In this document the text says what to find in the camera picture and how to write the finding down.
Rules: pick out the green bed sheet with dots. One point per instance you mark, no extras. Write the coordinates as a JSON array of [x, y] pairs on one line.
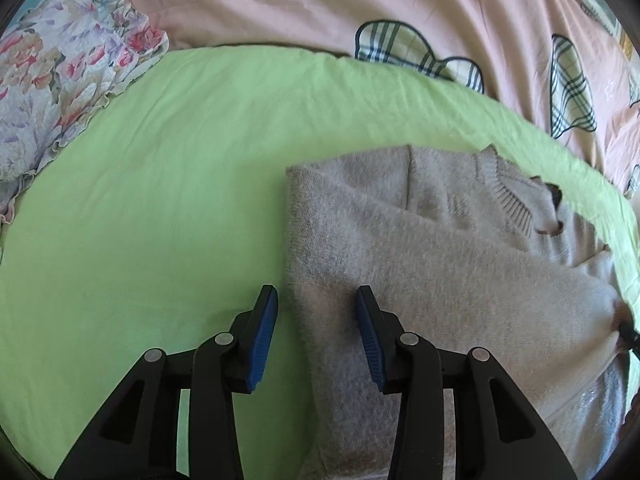
[[150, 210]]

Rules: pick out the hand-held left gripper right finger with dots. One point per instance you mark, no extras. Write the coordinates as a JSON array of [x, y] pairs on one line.
[[371, 340]]

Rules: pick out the grey knit sweater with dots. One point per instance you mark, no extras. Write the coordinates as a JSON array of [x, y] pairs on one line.
[[430, 270]]

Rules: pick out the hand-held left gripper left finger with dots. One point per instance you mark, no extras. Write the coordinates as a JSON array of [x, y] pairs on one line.
[[261, 340]]

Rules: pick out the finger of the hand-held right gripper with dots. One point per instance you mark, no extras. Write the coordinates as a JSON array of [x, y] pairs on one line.
[[631, 334]]

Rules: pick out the pink quilt with plaid hearts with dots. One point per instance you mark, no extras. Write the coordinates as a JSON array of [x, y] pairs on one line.
[[425, 15]]

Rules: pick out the floral ruffled pillow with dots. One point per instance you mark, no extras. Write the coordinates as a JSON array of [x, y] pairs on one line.
[[55, 80]]

